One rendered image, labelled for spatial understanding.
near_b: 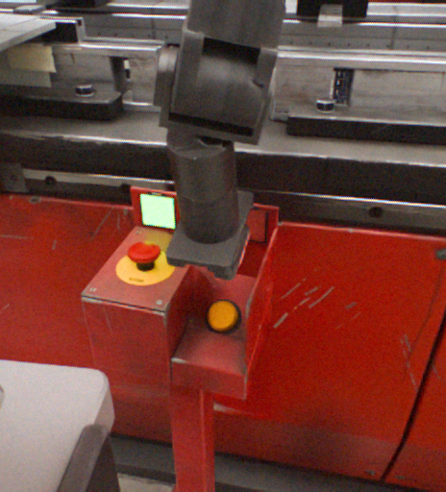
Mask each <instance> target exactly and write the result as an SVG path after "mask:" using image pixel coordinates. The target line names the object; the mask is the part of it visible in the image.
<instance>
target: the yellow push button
mask: <svg viewBox="0 0 446 492"><path fill-rule="evenodd" d="M237 319H238V314H237V311H236V309H235V307H234V306H233V305H231V303H230V302H227V301H218V302H216V303H213V305H212V306H211V307H210V309H209V311H208V322H209V324H210V326H211V327H212V328H213V329H214V330H217V331H219V332H227V331H229V330H232V329H233V328H234V327H235V325H236V323H237Z"/></svg>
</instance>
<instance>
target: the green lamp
mask: <svg viewBox="0 0 446 492"><path fill-rule="evenodd" d="M140 199H141V207H142V218H143V224H149V225H156V226H163V227H169V228H174V211H173V199H167V198H160V196H152V195H144V194H140Z"/></svg>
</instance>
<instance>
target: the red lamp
mask: <svg viewBox="0 0 446 492"><path fill-rule="evenodd" d="M245 224H246V225H248V227H250V237H248V240H255V241H261V242H264V230H265V211H260V210H253V209H251V210H250V213H248V217H247V220H246V223H245Z"/></svg>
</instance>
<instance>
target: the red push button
mask: <svg viewBox="0 0 446 492"><path fill-rule="evenodd" d="M160 253H161V249H160V247H159V245H158V244H157V243H155V242H151V241H140V242H137V243H135V244H133V245H132V246H131V247H130V248H129V252H127V257H129V258H130V259H131V260H132V261H133V262H135V263H136V269H137V270H138V271H140V272H149V271H152V270H153V269H154V267H155V260H156V259H157V258H158V257H159V255H160Z"/></svg>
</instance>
